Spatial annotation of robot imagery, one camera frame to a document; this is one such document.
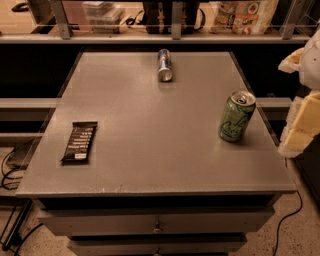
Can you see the snack bag on shelf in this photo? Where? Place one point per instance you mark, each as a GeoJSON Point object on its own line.
{"type": "Point", "coordinates": [248, 17]}

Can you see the grey drawer cabinet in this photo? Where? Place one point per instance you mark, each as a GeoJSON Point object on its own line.
{"type": "Point", "coordinates": [171, 231]}

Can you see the dark bag on shelf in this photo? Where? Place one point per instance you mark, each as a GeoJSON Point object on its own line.
{"type": "Point", "coordinates": [157, 17]}

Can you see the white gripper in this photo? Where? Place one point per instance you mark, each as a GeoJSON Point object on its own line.
{"type": "Point", "coordinates": [311, 65]}

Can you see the blue silver can lying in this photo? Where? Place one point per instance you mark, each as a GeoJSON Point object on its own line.
{"type": "Point", "coordinates": [164, 70]}

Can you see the metal shelf rail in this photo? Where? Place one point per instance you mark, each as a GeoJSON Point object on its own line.
{"type": "Point", "coordinates": [46, 21]}

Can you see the clear plastic container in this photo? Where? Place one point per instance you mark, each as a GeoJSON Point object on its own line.
{"type": "Point", "coordinates": [103, 17]}

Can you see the green soda can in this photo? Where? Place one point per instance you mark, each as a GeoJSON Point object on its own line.
{"type": "Point", "coordinates": [237, 113]}

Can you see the black rxbar chocolate bar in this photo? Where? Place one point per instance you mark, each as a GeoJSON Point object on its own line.
{"type": "Point", "coordinates": [79, 144]}

